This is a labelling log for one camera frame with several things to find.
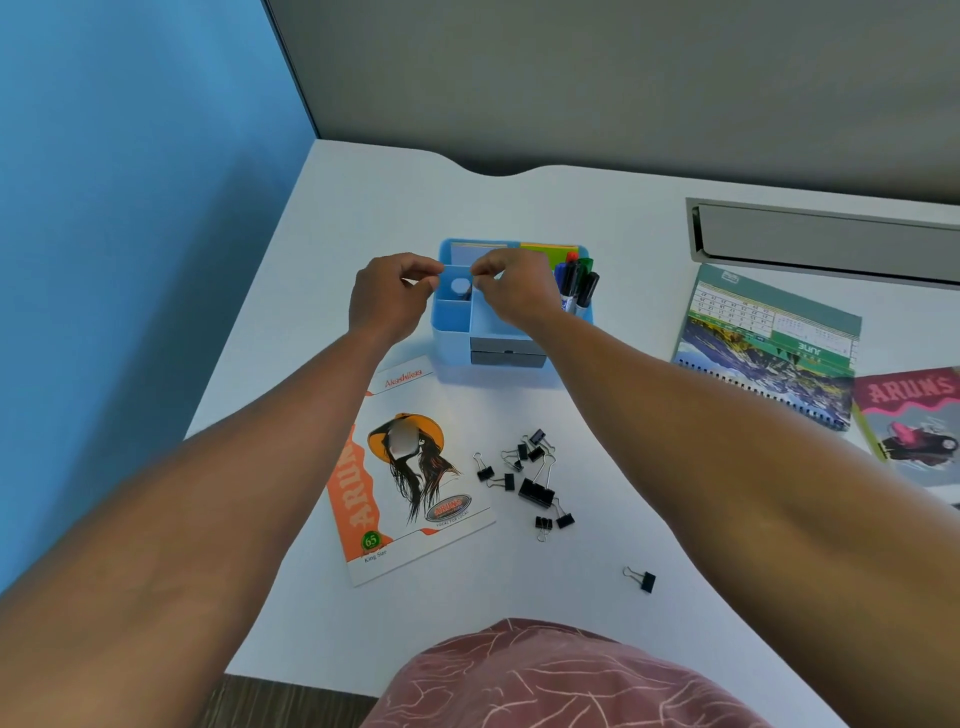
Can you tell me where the person's right hand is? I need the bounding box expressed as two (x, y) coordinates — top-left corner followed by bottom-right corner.
(470, 247), (564, 336)

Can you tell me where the person's left hand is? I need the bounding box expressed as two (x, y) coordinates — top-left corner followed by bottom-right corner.
(348, 252), (446, 350)

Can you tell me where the person's right forearm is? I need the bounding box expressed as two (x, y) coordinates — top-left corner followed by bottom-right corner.
(523, 310), (960, 728)

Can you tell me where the person's left forearm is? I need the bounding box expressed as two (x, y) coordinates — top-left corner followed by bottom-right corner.
(0, 327), (412, 728)

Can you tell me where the blue plastic desk organizer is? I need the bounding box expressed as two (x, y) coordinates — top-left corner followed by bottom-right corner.
(430, 238), (595, 369)

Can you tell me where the grey organizer drawer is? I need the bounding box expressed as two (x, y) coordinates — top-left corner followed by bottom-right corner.
(469, 336), (548, 369)

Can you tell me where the green sticky note pad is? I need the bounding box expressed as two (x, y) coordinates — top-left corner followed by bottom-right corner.
(519, 243), (580, 272)

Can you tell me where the cluster of black binder clips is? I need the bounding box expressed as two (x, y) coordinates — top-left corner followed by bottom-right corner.
(472, 428), (576, 544)

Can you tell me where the orange and white notebook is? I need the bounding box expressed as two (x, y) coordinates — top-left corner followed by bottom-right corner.
(325, 355), (497, 588)

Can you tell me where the large black binder clip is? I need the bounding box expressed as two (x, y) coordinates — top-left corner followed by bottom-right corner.
(517, 453), (558, 510)

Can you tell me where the green spiral desk calendar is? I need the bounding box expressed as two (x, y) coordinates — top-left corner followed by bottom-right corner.
(670, 263), (863, 433)

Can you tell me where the pink patterned clothing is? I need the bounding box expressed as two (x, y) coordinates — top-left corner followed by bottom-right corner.
(360, 618), (774, 728)

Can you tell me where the pink and grey notebook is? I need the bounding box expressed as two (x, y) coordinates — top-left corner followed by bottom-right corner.
(850, 366), (960, 510)

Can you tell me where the grey metal cable flap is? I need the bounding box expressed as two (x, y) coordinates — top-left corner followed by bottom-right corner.
(685, 197), (960, 291)

